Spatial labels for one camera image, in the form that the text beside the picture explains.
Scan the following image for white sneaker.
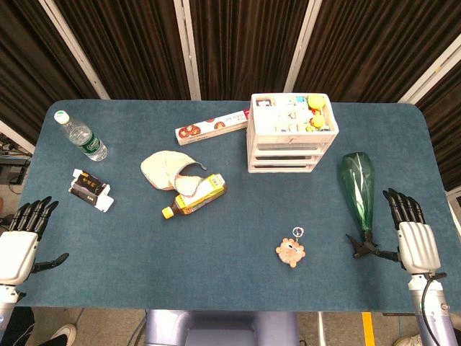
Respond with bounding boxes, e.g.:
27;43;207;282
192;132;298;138
49;322;79;346
392;334;423;346

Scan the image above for brown animal keychain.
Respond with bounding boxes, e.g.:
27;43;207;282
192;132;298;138
275;226;307;269

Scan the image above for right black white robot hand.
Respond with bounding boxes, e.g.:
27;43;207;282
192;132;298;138
375;187;442;276

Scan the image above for clear water bottle green label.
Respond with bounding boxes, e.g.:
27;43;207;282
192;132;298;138
53;110;109;162

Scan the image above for long white wrap box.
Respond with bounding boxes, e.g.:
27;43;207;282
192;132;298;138
174;109;251;146

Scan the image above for black open carton box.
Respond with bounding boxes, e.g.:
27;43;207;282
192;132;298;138
68;169;115;213

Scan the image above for tea bottle yellow cap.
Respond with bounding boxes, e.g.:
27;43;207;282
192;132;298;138
161;173;228;221

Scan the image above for blue felt table cover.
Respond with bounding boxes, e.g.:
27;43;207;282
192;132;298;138
17;99;455;314

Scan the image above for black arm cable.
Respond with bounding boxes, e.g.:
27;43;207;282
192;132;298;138
420;272;448;346

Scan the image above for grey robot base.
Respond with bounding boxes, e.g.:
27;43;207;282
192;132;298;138
145;309;300;346

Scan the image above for white plastic drawer unit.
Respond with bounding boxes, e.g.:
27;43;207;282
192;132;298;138
246;92;340;174

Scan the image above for black electronic device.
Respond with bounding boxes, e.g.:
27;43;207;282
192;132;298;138
0;157;32;187

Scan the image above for white frame post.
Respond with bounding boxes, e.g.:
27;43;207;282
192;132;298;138
397;33;461;106
37;0;111;101
283;0;324;94
173;0;202;102
0;120;36;155

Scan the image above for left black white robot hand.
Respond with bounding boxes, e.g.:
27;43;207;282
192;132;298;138
0;196;70;286

